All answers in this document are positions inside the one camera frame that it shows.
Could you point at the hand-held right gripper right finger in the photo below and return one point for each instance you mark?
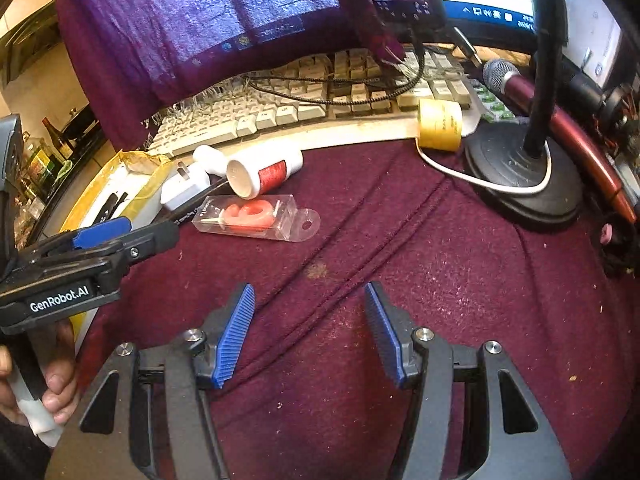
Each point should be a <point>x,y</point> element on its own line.
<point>382,335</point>

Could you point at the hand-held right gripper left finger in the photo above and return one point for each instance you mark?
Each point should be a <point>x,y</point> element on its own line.
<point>232,335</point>

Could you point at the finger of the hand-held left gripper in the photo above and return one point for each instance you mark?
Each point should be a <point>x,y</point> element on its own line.
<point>100,235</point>
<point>150,240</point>

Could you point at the white box with yellow tape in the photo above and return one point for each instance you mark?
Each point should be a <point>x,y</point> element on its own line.
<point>140,205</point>

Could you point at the person's left hand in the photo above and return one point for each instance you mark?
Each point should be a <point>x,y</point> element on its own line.
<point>62,375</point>

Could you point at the white charger plug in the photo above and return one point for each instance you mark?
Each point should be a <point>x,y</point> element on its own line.
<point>185,190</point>

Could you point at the thin black printed pen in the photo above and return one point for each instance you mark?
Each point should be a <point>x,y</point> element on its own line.
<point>200,205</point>

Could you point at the glass jar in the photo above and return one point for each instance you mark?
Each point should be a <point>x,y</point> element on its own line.
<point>37,165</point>

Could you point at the maroon table cloth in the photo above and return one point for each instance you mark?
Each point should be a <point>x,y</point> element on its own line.
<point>325,410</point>

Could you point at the small white nozzle bottle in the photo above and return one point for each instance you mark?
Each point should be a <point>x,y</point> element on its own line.
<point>210,157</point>

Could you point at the clear package red candle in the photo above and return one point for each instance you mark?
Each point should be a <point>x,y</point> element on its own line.
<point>250,215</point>

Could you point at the brown glass bottle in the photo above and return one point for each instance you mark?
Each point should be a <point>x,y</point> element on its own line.
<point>52,135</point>

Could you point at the black pan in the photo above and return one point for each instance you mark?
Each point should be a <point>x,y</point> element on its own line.
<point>77,122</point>

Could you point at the white bottle red band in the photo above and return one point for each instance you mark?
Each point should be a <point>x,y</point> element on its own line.
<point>270,172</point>

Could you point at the beige computer keyboard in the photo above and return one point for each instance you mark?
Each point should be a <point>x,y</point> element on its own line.
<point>280,110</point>

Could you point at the black microphone stand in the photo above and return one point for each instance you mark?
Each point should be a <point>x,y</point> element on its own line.
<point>520,185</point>

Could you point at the purple fringed cloth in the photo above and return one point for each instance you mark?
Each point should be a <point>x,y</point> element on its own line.
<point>200,35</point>

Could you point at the yellow round container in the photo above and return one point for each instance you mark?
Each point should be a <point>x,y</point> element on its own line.
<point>440,127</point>

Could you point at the small pink disc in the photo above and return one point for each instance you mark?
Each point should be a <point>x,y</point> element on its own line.
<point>611,233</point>

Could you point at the green blister pack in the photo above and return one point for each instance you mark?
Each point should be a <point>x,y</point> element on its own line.
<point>495,107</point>

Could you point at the dark red microphone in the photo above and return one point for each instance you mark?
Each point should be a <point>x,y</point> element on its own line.
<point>565,120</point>

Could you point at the computer monitor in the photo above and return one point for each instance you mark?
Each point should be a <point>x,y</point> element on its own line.
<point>500,10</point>

